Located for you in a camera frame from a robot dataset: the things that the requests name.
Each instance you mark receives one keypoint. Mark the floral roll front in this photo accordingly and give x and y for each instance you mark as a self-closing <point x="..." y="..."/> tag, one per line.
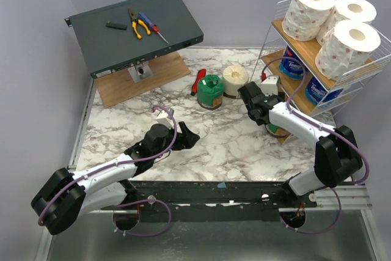
<point x="358" y="10"/>

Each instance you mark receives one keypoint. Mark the red utility knife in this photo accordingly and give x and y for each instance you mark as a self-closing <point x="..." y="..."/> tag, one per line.
<point x="200" y="74"/>

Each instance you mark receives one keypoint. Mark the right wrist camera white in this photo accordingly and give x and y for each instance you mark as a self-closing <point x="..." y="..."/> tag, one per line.
<point x="270" y="85"/>

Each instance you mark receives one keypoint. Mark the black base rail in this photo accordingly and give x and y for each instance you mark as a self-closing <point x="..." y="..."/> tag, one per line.
<point x="150" y="201"/>

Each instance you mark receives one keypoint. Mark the cream wrapped roll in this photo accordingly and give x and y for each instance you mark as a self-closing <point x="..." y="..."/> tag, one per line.
<point x="233" y="78"/>

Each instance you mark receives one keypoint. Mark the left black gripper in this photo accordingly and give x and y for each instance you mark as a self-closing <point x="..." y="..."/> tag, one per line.
<point x="187" y="140"/>

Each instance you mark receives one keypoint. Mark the bottom wooden shelf board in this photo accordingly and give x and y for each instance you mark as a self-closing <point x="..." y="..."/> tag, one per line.
<point x="287" y="139"/>

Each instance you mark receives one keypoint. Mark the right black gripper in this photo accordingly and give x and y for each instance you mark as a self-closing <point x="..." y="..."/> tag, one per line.
<point x="250" y="96"/>

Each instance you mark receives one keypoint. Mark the floral roll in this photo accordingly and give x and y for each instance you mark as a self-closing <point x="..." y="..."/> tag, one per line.
<point x="304" y="18"/>
<point x="349" y="46"/>
<point x="358" y="10"/>

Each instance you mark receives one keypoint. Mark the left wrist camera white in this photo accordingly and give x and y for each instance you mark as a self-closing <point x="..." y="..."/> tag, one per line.
<point x="163" y="118"/>

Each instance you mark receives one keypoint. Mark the white wire shelf rack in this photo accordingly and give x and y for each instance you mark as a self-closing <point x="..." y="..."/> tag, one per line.
<point x="273" y="51"/>

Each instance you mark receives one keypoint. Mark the wooden board under chassis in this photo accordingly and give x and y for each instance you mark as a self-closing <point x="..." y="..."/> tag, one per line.
<point x="136" y="80"/>

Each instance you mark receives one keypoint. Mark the middle wooden shelf board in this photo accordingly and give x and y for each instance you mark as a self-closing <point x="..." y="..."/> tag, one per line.
<point x="300" y="100"/>

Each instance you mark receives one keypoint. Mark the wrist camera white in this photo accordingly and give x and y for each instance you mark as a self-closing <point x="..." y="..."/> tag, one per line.
<point x="270" y="85"/>
<point x="163" y="118"/>

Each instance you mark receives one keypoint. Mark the wooden shelf board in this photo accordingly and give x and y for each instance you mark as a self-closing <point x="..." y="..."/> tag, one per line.
<point x="287" y="139"/>
<point x="300" y="100"/>
<point x="307" y="52"/>

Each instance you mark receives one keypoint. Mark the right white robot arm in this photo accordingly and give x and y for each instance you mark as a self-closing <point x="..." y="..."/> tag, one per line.
<point x="336" y="153"/>

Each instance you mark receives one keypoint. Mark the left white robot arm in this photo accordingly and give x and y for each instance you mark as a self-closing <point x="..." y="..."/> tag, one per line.
<point x="67" y="195"/>

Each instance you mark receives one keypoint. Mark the blue red screwdriver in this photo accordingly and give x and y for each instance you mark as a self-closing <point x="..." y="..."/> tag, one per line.
<point x="150" y="24"/>

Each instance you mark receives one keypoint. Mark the top wooden shelf board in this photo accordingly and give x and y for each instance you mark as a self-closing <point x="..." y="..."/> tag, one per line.
<point x="307" y="52"/>

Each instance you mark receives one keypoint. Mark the green roll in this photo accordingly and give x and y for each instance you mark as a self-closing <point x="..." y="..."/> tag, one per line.
<point x="276" y="132"/>
<point x="210" y="92"/>

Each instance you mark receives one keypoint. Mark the black bit holder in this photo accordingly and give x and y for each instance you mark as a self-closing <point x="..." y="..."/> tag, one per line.
<point x="118" y="26"/>

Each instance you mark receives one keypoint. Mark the blue Tempo tissue roll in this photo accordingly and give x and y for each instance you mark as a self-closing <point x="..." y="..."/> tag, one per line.
<point x="290" y="65"/>

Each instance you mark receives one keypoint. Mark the yellow handled pliers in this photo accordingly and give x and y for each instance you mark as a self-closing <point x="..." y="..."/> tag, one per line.
<point x="135" y="22"/>

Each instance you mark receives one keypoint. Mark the dark grey rack chassis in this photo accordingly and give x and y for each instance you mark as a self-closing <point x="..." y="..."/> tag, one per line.
<point x="128" y="33"/>

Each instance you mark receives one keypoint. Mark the floral roll back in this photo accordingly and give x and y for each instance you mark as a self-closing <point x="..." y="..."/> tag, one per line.
<point x="349" y="46"/>

